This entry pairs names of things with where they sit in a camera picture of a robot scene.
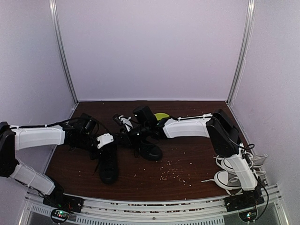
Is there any black sneaker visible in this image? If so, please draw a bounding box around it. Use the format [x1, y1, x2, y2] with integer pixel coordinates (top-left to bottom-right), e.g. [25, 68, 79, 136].
[94, 144, 119, 185]
[134, 140, 163, 161]

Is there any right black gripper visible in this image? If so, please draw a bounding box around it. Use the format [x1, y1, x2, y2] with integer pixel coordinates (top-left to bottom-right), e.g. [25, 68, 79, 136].
[115, 123, 150, 146]

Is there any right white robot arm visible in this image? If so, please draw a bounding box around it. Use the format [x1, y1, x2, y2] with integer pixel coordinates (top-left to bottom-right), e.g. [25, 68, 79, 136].
[113, 106, 258, 207]

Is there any grey sneaker rear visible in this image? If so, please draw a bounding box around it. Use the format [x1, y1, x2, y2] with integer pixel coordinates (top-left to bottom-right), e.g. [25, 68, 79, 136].
[214, 152, 268, 174]

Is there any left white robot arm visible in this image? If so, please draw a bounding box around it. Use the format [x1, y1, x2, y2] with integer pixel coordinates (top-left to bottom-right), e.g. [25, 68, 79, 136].
[0, 119, 119, 208]

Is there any right aluminium frame post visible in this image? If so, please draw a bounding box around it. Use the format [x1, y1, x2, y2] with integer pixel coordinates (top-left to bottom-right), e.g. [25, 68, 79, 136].
[226, 0, 256, 105]

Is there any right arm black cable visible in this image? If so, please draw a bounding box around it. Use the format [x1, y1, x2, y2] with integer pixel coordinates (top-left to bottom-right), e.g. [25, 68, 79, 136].
[234, 138, 270, 211]

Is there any aluminium frame post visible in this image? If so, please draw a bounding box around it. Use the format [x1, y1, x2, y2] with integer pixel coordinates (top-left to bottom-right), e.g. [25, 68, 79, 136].
[226, 0, 256, 105]
[49, 0, 79, 105]

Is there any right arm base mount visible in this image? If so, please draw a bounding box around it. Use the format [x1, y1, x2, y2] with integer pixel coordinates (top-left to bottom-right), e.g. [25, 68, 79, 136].
[224, 191, 265, 223]

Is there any aluminium front rail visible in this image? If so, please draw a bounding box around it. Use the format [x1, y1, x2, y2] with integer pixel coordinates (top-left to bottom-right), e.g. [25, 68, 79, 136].
[17, 185, 291, 225]

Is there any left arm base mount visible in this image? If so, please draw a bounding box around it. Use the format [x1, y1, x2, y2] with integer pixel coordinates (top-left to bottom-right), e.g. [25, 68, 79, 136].
[39, 193, 84, 224]

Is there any green bowl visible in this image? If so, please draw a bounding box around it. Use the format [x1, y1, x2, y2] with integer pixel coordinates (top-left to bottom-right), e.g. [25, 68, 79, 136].
[154, 112, 170, 121]

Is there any grey sneaker front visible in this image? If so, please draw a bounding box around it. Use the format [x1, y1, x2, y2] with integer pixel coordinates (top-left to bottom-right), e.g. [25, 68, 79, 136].
[201, 169, 267, 195]

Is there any grey sneaker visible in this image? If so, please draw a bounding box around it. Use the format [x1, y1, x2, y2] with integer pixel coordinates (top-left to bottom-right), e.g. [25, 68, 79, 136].
[201, 169, 267, 195]
[214, 152, 268, 174]

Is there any left aluminium frame post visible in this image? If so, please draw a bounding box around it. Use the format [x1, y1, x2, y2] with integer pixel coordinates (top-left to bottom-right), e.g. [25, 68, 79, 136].
[49, 0, 79, 105]

